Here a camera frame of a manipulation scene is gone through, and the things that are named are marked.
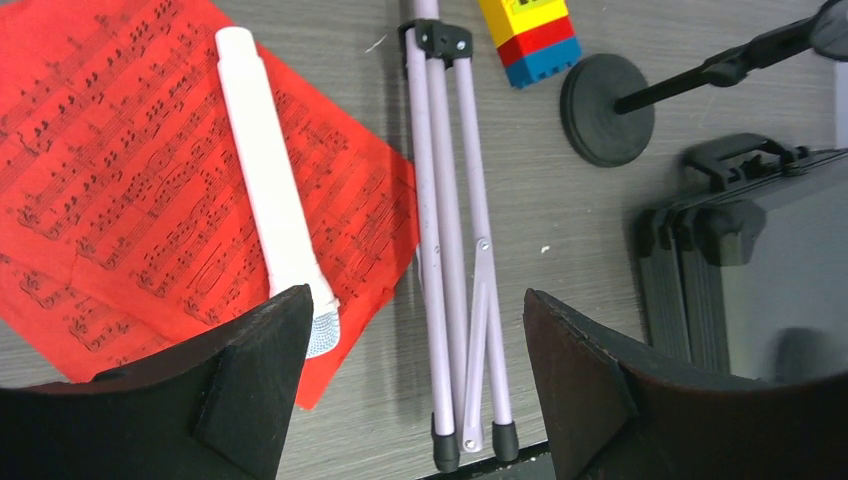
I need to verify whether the white toy microphone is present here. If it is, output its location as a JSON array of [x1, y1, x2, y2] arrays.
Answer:
[[215, 26, 341, 359]]

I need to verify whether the black carrying case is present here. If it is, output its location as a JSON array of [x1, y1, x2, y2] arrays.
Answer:
[[634, 133, 847, 383]]

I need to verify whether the black mic stand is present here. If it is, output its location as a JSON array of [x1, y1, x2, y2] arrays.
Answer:
[[559, 1, 847, 168]]

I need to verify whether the red sheet music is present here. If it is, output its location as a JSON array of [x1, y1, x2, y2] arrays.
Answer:
[[0, 251, 180, 386], [1, 1, 418, 409]]

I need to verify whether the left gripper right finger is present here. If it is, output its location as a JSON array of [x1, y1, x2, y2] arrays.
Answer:
[[523, 289, 847, 479]]

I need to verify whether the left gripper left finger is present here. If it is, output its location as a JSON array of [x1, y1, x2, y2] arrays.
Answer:
[[1, 285, 313, 479]]

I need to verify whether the white music stand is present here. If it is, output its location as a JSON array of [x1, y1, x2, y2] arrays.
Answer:
[[398, 1, 520, 476]]

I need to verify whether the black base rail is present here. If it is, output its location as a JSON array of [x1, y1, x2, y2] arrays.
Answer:
[[420, 441, 556, 480]]

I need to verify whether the yellow red blue toy block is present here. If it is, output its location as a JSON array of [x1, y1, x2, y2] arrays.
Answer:
[[478, 0, 582, 89]]

